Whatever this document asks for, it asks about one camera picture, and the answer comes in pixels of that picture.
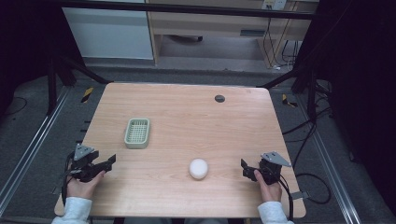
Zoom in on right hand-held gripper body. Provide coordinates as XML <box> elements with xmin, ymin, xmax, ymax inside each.
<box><xmin>258</xmin><ymin>150</ymin><xmax>292</xmax><ymax>186</ymax></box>

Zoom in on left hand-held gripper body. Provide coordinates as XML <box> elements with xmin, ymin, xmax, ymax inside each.
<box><xmin>69</xmin><ymin>143</ymin><xmax>106</xmax><ymax>184</ymax></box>

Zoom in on person's left hand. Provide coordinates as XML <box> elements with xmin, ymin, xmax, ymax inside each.
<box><xmin>65</xmin><ymin>170</ymin><xmax>107</xmax><ymax>201</ymax></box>

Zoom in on person's right hand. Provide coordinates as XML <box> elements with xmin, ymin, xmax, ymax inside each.
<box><xmin>253</xmin><ymin>169</ymin><xmax>283</xmax><ymax>203</ymax></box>

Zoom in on green plastic soap dish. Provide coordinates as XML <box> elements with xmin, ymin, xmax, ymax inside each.
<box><xmin>123</xmin><ymin>117</ymin><xmax>151</xmax><ymax>150</ymax></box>

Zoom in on white oval soap bar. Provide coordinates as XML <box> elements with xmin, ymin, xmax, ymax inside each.
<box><xmin>188</xmin><ymin>158</ymin><xmax>209</xmax><ymax>181</ymax></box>

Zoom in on yellow black floor tape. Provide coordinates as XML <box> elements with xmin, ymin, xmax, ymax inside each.
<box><xmin>80</xmin><ymin>86</ymin><xmax>94</xmax><ymax>104</ymax></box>
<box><xmin>281</xmin><ymin>93</ymin><xmax>299</xmax><ymax>109</ymax></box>

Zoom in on black metal stand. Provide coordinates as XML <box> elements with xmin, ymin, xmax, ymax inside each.
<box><xmin>256</xmin><ymin>61</ymin><xmax>319</xmax><ymax>123</ymax></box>
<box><xmin>46</xmin><ymin>55</ymin><xmax>110</xmax><ymax>117</ymax></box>

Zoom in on white cabinet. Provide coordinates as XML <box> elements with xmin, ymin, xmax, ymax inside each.
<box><xmin>61</xmin><ymin>7</ymin><xmax>155</xmax><ymax>61</ymax></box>

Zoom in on black curtain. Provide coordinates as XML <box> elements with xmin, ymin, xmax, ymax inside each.
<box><xmin>0</xmin><ymin>0</ymin><xmax>86</xmax><ymax>117</ymax></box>
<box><xmin>294</xmin><ymin>0</ymin><xmax>396</xmax><ymax>216</ymax></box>

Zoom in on white power strip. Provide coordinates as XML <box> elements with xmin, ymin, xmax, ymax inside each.
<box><xmin>262</xmin><ymin>0</ymin><xmax>288</xmax><ymax>11</ymax></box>

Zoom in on left hand-held gripper black cable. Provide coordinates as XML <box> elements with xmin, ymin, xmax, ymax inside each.
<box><xmin>61</xmin><ymin>151</ymin><xmax>76</xmax><ymax>207</ymax></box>

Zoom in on hand-held gripper black cable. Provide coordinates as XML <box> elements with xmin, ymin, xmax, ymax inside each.
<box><xmin>61</xmin><ymin>151</ymin><xmax>76</xmax><ymax>207</ymax></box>
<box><xmin>277</xmin><ymin>175</ymin><xmax>295</xmax><ymax>222</ymax></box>

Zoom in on right hand-held gripper black cable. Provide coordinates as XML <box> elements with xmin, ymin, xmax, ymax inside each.
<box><xmin>277</xmin><ymin>175</ymin><xmax>295</xmax><ymax>222</ymax></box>

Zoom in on grey table edge bracket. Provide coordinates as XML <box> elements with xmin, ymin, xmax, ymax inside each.
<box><xmin>290</xmin><ymin>190</ymin><xmax>310</xmax><ymax>201</ymax></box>

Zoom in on black floor cables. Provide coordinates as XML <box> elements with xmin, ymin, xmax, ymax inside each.
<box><xmin>281</xmin><ymin>78</ymin><xmax>334</xmax><ymax>205</ymax></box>

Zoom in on metal floor rail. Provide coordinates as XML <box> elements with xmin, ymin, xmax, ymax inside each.
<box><xmin>0</xmin><ymin>86</ymin><xmax>72</xmax><ymax>217</ymax></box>
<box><xmin>294</xmin><ymin>92</ymin><xmax>362</xmax><ymax>224</ymax></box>

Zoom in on black horizontal frame bar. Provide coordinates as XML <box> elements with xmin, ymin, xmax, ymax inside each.
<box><xmin>58</xmin><ymin>0</ymin><xmax>316</xmax><ymax>21</ymax></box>

